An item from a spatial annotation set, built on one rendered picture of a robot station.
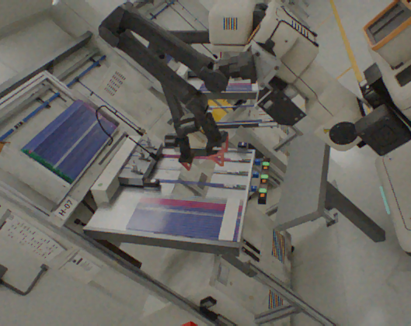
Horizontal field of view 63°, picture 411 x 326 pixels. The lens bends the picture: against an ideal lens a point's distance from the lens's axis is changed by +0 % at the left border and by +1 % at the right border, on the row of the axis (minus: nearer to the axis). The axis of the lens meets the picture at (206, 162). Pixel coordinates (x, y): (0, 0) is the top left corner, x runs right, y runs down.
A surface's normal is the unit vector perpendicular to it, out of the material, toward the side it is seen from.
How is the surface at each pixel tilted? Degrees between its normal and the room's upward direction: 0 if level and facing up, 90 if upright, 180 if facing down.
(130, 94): 90
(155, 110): 90
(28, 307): 90
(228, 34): 90
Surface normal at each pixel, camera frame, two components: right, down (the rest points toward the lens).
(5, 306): 0.62, -0.53
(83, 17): -0.21, 0.60
